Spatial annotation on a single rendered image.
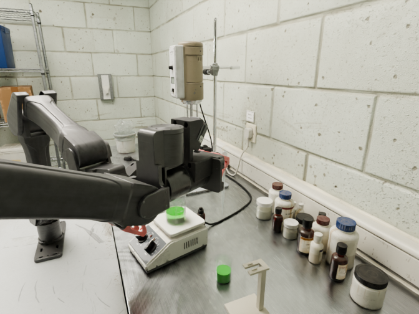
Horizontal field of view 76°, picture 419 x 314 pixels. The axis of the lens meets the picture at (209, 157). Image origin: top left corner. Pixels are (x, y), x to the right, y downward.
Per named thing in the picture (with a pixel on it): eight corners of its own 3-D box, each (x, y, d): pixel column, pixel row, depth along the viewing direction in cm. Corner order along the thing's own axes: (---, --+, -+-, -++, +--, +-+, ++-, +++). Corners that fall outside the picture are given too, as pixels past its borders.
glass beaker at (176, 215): (182, 214, 84) (181, 189, 81) (190, 223, 78) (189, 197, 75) (160, 218, 81) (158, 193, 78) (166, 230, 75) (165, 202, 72)
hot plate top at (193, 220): (170, 238, 72) (170, 235, 72) (151, 219, 81) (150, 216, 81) (206, 223, 79) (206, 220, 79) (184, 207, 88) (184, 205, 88)
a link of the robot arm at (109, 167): (143, 192, 58) (131, 137, 55) (108, 208, 51) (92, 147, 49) (111, 189, 65) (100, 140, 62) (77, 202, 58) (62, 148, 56)
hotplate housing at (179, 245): (146, 276, 70) (144, 250, 67) (128, 250, 80) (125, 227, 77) (214, 244, 82) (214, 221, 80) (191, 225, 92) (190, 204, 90)
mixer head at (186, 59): (174, 106, 106) (171, 38, 99) (166, 103, 116) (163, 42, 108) (207, 104, 112) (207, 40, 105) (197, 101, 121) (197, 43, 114)
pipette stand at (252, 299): (241, 337, 54) (244, 285, 50) (224, 306, 61) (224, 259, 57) (274, 323, 57) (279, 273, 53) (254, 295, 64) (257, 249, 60)
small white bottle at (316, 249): (308, 263, 74) (312, 236, 71) (307, 256, 77) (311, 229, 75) (322, 265, 73) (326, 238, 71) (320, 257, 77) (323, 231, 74)
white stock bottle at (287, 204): (269, 220, 96) (272, 190, 92) (283, 215, 98) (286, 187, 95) (281, 228, 90) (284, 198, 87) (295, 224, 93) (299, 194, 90)
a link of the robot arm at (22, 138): (66, 217, 81) (49, 109, 70) (42, 227, 76) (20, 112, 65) (55, 210, 85) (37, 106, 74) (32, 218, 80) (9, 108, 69)
